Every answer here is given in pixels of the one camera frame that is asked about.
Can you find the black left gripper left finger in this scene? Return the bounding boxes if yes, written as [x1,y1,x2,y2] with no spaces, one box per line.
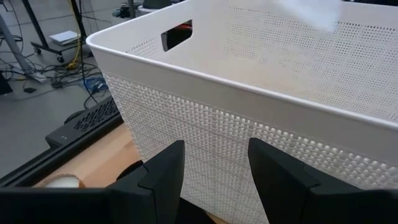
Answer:
[107,139,186,224]

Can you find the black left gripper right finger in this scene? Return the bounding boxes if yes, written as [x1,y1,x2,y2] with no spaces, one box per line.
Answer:
[248,138,398,224]

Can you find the white perforated plastic laundry basket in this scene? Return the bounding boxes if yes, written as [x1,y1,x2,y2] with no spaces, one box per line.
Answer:
[86,0,398,224]

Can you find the tape roll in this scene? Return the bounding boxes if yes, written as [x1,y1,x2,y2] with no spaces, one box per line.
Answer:
[43,173,86,189]

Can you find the black perforated panel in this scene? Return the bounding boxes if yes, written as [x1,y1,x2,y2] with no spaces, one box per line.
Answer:
[45,95,124,149]

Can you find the black and red case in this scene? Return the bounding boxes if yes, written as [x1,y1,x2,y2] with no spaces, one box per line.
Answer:
[167,22,193,47]

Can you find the white papers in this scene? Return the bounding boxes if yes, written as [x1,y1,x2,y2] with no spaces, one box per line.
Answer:
[49,30,82,46]

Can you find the black wheeled cart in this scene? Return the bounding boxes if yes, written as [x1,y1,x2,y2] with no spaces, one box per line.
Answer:
[21,0,91,63]

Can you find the grey metal stand leg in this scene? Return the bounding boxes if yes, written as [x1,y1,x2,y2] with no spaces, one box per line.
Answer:
[0,14,47,84]

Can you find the black metal table frame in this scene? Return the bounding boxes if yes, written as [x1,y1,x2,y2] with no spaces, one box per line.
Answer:
[0,114,125,188]

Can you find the blue coiled cable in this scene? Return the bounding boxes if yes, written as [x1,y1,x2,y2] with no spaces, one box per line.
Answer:
[81,76,109,93]

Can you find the yellow cable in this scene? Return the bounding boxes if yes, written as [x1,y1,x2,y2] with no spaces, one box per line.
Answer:
[66,0,82,71]

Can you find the black floor cable tangle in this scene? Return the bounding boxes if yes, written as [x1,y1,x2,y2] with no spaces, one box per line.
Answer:
[30,58,103,91]

